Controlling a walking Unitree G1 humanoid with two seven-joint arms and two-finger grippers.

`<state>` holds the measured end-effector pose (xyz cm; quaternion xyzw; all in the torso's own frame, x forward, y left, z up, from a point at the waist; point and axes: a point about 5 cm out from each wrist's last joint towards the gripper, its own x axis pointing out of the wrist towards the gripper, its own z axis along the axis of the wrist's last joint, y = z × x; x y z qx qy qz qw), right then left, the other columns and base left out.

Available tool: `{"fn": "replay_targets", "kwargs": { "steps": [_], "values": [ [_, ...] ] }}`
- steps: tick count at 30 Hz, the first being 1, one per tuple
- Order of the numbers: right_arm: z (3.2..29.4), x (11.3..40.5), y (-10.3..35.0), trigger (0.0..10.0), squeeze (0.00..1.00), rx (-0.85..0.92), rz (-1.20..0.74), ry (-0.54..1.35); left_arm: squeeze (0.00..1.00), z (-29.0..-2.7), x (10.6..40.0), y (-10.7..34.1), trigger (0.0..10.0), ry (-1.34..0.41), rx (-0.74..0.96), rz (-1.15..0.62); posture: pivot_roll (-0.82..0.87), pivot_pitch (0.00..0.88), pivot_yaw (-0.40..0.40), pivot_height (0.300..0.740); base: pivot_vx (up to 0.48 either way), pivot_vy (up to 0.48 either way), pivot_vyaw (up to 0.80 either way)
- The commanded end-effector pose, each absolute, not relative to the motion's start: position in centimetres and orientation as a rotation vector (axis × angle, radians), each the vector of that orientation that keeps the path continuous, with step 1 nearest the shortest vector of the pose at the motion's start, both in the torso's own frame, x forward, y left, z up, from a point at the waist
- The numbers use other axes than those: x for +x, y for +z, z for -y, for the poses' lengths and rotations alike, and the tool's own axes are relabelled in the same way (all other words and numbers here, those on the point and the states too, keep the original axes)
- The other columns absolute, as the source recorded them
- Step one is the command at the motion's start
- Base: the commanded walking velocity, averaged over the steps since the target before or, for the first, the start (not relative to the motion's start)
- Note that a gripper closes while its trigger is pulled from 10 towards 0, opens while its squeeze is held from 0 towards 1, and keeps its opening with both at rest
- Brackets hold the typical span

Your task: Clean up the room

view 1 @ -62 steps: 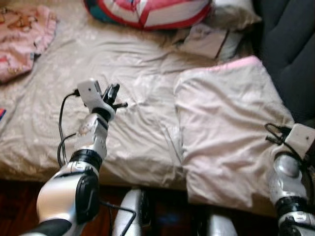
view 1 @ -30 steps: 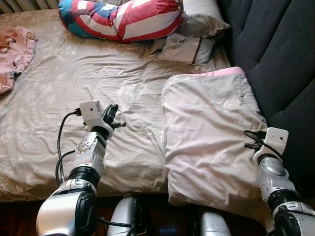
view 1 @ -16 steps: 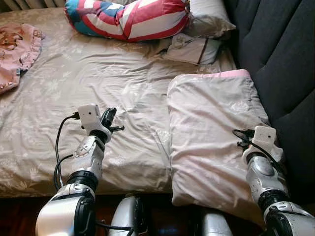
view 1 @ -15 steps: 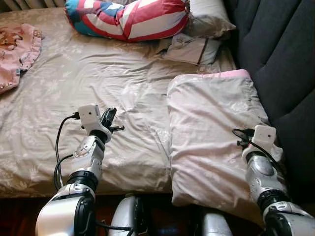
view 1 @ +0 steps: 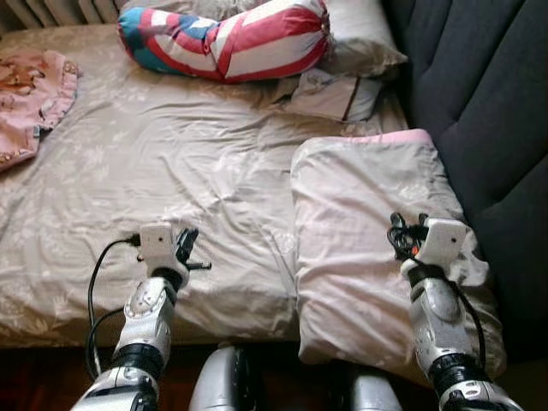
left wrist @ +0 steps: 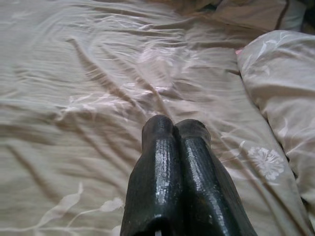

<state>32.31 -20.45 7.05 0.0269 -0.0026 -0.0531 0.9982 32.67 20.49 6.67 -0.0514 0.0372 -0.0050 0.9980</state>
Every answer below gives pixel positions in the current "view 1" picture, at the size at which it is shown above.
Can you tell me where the pink cartoon bear blanket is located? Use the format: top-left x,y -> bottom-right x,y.
0,49 -> 80,172

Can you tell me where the pale pink floral pillow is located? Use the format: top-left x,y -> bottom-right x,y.
289,128 -> 508,386

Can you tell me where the beige floral bed sheet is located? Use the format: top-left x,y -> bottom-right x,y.
0,21 -> 412,348

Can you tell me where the silver left robot leg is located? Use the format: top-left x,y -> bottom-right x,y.
188,344 -> 262,411

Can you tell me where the silver robot leg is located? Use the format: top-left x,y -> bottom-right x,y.
342,368 -> 405,411
188,344 -> 262,411

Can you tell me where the dark navy upholstered sofa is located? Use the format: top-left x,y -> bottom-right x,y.
383,0 -> 548,360

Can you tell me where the small white folded cloth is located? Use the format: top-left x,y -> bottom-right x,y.
283,68 -> 384,123

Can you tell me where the silver right robot leg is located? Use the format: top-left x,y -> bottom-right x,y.
342,368 -> 405,411

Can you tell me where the grey floral pillow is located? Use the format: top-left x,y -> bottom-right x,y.
120,0 -> 408,80

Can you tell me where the red white blue striped pillow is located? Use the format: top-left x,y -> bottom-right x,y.
117,0 -> 331,84

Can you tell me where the grey pleated curtain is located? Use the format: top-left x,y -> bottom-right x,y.
0,0 -> 125,33

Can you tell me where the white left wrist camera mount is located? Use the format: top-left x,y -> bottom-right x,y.
139,223 -> 178,265

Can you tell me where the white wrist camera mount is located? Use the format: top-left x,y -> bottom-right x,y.
418,218 -> 468,268
139,223 -> 178,265

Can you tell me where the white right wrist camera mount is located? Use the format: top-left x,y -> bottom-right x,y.
418,218 -> 468,268

